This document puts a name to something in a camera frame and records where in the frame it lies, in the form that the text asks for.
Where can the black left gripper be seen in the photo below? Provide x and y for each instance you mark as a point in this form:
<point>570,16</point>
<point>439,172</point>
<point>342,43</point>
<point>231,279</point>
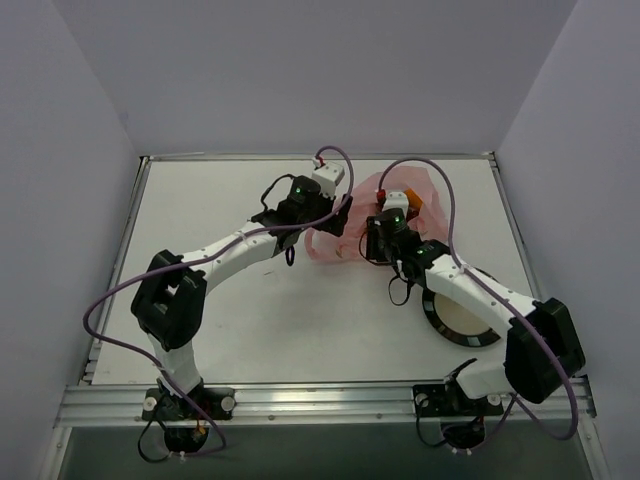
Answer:
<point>338,216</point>

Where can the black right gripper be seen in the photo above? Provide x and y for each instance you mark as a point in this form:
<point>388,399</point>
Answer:
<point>375,242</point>

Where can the pink floral plastic bag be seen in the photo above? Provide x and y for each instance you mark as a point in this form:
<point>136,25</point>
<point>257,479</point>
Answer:
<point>430,221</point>

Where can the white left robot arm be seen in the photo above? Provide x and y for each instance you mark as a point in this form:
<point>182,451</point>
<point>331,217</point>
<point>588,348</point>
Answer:
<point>169,307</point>

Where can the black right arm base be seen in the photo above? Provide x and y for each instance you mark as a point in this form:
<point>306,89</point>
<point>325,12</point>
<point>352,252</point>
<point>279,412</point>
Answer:
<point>462,426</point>

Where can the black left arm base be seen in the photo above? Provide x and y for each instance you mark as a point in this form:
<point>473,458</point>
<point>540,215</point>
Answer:
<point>187,433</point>

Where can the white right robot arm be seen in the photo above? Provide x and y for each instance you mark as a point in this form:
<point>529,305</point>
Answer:
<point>542,345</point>

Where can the orange fake fruit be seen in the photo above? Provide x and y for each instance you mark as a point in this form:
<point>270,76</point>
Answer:
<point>414,200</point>

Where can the dark rimmed beige plate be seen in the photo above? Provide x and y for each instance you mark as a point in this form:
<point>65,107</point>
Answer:
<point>456,324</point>

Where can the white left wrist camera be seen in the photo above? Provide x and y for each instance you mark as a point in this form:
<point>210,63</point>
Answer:
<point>328,175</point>

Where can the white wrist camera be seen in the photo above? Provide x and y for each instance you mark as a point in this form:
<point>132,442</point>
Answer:
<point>391,199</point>
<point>328,175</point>

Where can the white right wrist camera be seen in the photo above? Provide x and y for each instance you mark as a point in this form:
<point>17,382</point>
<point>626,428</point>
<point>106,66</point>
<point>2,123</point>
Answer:
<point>391,199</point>

